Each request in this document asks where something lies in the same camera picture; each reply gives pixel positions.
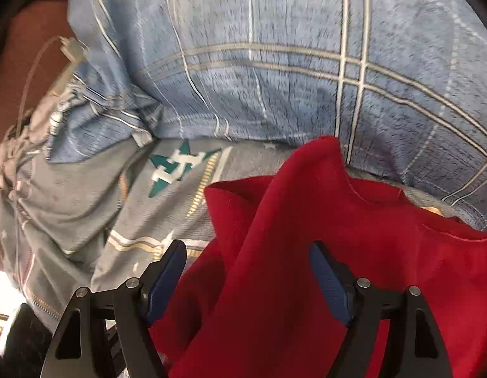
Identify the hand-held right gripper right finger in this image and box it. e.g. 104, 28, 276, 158
309, 241, 454, 378

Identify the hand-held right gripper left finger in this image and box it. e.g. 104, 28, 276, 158
39, 240, 188, 378

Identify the red knit garment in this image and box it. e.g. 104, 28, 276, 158
150, 136, 487, 378

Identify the grey patterned bed sheet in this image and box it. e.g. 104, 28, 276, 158
0, 98, 465, 324

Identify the light pink cloth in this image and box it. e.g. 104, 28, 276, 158
0, 98, 57, 190

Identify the blue plaid quilt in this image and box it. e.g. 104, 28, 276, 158
44, 0, 487, 232

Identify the white power strip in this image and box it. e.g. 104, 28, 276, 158
52, 69, 76, 97

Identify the white charger plug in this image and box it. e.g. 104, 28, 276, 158
59, 36, 88, 64

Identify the white charging cable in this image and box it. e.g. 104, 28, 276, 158
13, 36, 76, 209

